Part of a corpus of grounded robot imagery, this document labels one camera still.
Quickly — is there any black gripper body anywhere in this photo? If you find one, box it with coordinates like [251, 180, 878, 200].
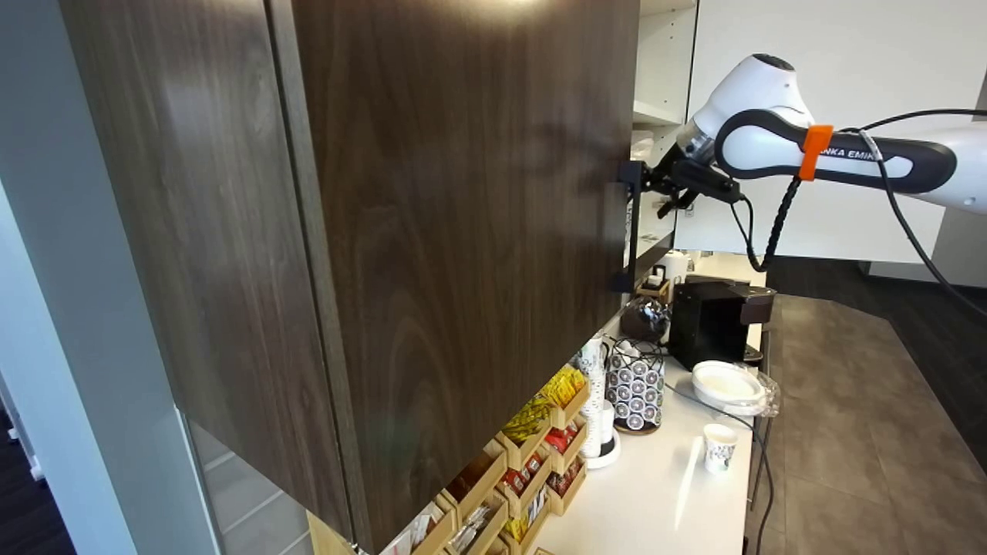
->
[641, 150, 703, 206]

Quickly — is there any patterned paper cup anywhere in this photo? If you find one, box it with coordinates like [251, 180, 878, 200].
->
[700, 423, 739, 476]

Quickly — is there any stack of white cup lids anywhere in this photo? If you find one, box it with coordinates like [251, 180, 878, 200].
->
[580, 397, 621, 458]

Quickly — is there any white open cabinet door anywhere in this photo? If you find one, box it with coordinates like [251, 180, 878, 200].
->
[672, 0, 987, 265]

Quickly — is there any dark round pot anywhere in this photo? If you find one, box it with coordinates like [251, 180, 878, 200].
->
[621, 296, 675, 349]

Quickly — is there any black coffee machine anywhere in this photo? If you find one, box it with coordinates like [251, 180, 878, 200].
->
[667, 276, 778, 371]

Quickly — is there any tall stack of paper cups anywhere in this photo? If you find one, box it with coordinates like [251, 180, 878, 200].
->
[572, 335, 598, 406]
[583, 347, 615, 413]

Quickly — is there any white plate on counter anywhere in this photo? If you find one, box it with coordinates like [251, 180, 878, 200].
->
[688, 357, 784, 419]

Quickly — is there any round white tray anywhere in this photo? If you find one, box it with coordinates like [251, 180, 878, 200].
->
[580, 432, 624, 471]

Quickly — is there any tiered wooden condiment organizer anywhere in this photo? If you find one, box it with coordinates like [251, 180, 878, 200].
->
[379, 363, 594, 555]

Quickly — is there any black cabinet door handle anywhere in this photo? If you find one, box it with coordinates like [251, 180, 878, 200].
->
[611, 162, 649, 296]

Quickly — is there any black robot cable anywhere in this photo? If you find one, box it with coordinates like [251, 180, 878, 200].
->
[725, 106, 987, 318]

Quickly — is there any orange cable strap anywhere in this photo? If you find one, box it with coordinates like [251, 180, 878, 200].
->
[798, 125, 835, 186]

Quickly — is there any wire coffee pod carousel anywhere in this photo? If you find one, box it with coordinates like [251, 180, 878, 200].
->
[601, 344, 669, 434]

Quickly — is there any dark wood wall cabinet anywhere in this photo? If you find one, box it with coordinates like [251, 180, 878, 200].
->
[57, 0, 703, 555]

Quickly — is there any black power cable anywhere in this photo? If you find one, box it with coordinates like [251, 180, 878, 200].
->
[749, 413, 778, 555]

